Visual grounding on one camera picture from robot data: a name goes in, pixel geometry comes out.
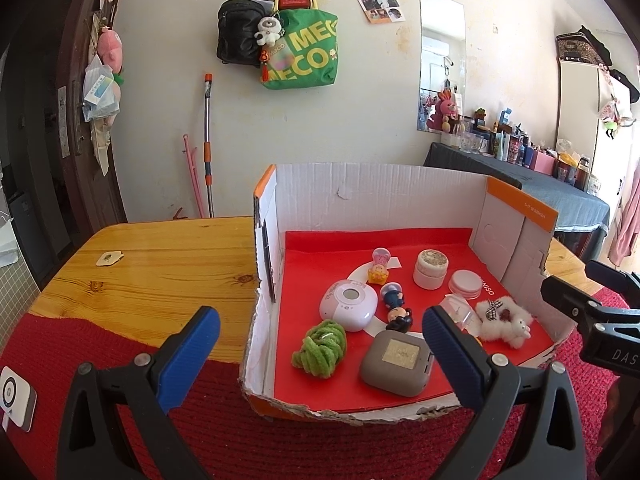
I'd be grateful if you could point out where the red knitted blanket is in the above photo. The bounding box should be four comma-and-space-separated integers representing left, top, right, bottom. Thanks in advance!
0, 285, 631, 480

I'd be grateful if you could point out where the pink storage box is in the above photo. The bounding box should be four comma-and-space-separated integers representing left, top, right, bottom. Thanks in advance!
530, 150, 558, 176

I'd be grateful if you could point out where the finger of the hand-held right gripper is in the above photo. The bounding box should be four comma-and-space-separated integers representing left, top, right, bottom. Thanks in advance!
587, 259, 640, 306
541, 274, 606, 333

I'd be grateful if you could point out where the orange photo card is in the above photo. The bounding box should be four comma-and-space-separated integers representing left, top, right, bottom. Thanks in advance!
366, 6, 406, 25

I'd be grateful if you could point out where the small hanging plush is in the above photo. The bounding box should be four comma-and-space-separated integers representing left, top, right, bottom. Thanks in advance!
597, 95, 636, 138

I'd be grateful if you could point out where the metal door lock plate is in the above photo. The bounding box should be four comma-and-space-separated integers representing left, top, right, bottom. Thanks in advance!
56, 86, 68, 159

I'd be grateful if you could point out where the pink pig plush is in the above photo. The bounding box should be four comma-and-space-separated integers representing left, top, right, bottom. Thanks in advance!
96, 30, 124, 71

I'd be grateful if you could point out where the white wardrobe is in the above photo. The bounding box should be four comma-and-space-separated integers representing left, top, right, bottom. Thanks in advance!
555, 55, 636, 271

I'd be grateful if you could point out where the blue doll with white cap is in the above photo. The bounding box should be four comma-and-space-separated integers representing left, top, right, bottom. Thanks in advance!
381, 282, 405, 308

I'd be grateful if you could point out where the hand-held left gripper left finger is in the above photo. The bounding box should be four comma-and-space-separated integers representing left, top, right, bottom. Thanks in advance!
56, 305, 222, 480

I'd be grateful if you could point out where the white bear plush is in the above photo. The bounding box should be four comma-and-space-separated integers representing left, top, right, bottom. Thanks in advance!
252, 16, 282, 47

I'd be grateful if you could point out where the white fluffy rabbit keychain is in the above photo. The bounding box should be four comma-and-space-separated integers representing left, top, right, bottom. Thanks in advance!
474, 296, 533, 348

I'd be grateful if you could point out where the pink rabbit plush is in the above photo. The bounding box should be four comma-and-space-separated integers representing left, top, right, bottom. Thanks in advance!
426, 89, 460, 133

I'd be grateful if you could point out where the pink round device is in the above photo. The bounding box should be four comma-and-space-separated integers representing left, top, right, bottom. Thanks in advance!
319, 279, 379, 332

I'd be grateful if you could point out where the dark patterned bag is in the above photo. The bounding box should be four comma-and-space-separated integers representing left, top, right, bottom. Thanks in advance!
556, 26, 613, 67

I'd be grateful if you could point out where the pink plush toy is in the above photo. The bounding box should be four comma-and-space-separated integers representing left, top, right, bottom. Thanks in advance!
102, 71, 124, 126

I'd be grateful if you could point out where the black hanging cloth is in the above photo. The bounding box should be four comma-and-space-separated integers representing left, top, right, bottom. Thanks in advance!
607, 67, 640, 103

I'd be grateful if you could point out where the white square device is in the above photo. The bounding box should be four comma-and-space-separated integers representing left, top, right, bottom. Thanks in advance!
0, 366, 37, 432

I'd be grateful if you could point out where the clear plastic box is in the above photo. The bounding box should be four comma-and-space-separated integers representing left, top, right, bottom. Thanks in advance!
439, 294, 483, 346

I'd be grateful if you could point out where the white round container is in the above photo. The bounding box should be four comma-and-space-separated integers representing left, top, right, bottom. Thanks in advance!
448, 269, 482, 301

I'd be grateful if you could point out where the green chenille scrunchie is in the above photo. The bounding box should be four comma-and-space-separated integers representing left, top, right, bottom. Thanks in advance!
291, 320, 347, 376

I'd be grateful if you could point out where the pink hanging cloth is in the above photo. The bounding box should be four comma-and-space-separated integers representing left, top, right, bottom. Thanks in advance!
607, 162, 640, 266

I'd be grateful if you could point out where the orange cardboard box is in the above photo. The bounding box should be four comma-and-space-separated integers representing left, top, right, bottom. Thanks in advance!
239, 162, 576, 428

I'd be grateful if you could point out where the grey square case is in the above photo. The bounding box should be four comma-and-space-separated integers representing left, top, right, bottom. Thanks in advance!
360, 329, 435, 398

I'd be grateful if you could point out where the black figurine doll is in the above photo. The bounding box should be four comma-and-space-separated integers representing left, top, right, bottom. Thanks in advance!
385, 305, 414, 333

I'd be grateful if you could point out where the dark wooden door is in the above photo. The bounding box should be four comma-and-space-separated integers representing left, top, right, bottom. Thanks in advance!
60, 0, 128, 233

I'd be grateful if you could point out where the clear plastic bag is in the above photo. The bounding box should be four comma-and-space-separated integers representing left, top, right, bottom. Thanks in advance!
81, 57, 121, 122

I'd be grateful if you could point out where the clear glass mug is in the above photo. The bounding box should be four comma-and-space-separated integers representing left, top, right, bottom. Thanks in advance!
459, 132, 488, 154

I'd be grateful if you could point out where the beige cloth bag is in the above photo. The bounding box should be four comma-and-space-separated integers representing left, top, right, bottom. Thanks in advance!
89, 120, 112, 177

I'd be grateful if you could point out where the black bag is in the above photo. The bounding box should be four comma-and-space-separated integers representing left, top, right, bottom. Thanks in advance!
216, 0, 276, 66

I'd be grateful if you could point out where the metal mop handle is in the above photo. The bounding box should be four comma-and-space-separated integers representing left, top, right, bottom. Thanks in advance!
201, 73, 217, 218

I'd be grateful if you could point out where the row of bottles and jars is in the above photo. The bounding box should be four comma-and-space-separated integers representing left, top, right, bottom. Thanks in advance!
440, 107, 603, 196

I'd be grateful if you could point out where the green tote bag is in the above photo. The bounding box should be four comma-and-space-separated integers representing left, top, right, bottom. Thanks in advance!
260, 0, 341, 91

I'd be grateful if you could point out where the wall mirror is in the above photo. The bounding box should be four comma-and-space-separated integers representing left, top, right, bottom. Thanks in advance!
416, 0, 467, 133

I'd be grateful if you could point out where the pink plastic stick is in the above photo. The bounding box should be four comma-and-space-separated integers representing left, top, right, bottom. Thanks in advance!
181, 133, 206, 218

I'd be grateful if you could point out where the white round jar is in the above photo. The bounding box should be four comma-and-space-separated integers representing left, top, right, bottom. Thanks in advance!
413, 249, 449, 291

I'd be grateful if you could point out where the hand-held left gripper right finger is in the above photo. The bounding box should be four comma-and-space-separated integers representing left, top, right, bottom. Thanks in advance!
421, 304, 587, 480

